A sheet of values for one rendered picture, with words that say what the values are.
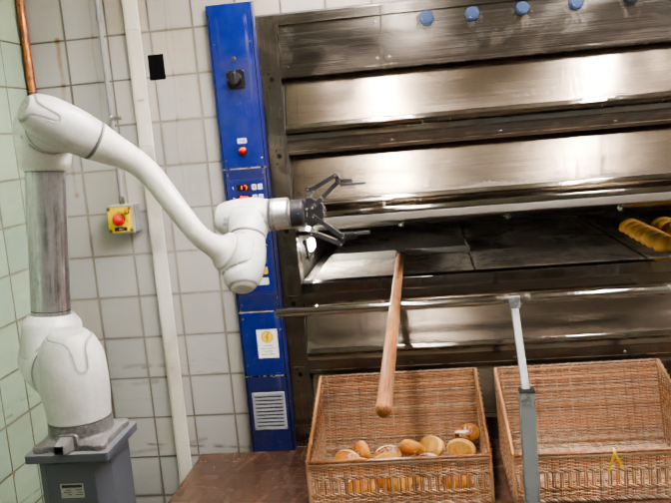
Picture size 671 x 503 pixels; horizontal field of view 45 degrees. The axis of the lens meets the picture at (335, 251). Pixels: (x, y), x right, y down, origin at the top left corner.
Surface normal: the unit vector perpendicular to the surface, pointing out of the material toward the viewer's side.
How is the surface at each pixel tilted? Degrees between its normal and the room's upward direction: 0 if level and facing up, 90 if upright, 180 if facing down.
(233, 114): 90
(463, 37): 90
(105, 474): 90
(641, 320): 70
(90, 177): 90
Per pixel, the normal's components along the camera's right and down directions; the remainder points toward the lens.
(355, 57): -0.09, 0.09
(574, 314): -0.14, -0.19
